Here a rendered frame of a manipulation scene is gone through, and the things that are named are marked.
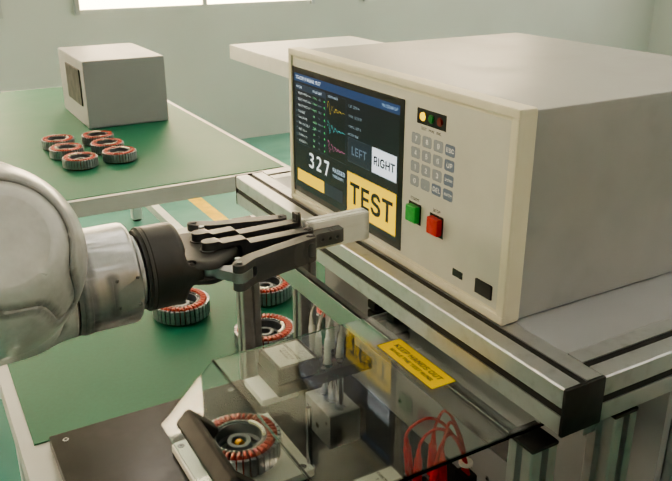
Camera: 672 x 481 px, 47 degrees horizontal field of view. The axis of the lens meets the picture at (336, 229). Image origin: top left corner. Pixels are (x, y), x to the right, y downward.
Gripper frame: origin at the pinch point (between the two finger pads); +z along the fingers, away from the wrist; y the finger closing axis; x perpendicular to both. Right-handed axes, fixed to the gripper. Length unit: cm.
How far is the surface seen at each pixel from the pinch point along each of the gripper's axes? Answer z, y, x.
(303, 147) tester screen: 9.5, -25.2, 1.2
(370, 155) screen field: 9.5, -8.8, 4.1
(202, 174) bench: 43, -160, -44
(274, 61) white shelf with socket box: 37, -92, 1
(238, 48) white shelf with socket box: 37, -112, 2
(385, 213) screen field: 9.5, -5.4, -1.8
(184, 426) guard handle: -19.1, 6.8, -12.5
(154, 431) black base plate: -12, -34, -41
